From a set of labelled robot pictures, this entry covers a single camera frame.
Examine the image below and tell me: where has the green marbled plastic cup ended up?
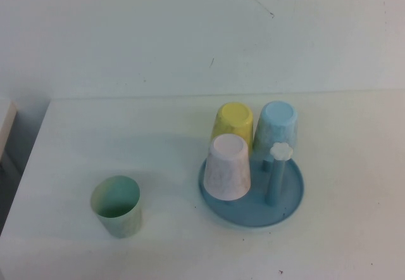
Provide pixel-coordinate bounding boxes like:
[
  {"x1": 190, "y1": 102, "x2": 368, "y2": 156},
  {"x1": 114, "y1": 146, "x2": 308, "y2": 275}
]
[{"x1": 90, "y1": 175, "x2": 142, "y2": 239}]

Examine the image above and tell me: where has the yellow plastic cup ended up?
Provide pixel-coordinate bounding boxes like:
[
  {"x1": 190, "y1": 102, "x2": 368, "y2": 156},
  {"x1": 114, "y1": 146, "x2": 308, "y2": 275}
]
[{"x1": 210, "y1": 101, "x2": 255, "y2": 154}]

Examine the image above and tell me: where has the white marbled plastic cup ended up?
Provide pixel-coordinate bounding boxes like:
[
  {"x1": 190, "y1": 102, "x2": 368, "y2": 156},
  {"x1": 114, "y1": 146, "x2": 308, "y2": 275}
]
[{"x1": 202, "y1": 134, "x2": 252, "y2": 201}]

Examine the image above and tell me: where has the light blue plastic cup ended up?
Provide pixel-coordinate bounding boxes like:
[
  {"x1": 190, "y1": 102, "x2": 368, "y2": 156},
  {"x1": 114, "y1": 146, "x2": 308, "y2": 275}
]
[{"x1": 252, "y1": 101, "x2": 300, "y2": 160}]

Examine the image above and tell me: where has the blue round cup stand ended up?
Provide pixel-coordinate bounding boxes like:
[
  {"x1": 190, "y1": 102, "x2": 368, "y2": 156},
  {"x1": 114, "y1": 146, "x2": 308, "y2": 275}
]
[{"x1": 198, "y1": 143, "x2": 305, "y2": 229}]

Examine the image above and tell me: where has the white side table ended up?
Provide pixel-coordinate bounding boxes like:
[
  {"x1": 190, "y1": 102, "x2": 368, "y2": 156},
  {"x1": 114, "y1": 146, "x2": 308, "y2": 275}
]
[{"x1": 0, "y1": 99, "x2": 18, "y2": 167}]

